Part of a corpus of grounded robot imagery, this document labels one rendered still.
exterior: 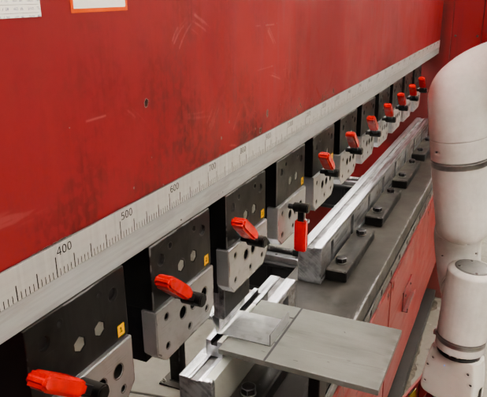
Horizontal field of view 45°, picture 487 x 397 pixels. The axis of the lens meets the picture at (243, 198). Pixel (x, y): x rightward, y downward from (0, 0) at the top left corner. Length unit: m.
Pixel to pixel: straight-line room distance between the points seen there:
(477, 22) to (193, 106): 2.34
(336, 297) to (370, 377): 0.49
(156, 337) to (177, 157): 0.22
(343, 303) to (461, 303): 0.40
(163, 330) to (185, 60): 0.33
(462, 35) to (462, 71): 2.06
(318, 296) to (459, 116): 0.64
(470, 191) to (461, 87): 0.16
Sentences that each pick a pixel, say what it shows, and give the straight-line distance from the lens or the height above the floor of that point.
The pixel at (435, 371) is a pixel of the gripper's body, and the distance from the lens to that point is 1.17.
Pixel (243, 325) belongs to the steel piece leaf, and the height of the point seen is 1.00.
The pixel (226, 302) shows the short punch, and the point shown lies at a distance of 1.01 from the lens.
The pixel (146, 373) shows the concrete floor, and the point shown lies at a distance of 2.70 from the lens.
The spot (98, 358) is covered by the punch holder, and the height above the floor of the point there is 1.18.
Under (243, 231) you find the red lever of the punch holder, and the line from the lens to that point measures 0.85.
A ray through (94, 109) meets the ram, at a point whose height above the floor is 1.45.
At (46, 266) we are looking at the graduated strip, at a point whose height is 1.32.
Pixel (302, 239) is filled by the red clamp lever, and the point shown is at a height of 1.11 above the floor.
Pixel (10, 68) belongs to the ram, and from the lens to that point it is 0.52.
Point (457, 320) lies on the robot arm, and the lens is 1.08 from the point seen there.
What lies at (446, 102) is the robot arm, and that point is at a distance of 0.94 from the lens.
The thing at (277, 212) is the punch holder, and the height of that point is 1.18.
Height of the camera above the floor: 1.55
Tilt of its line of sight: 19 degrees down
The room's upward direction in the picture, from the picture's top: 1 degrees counter-clockwise
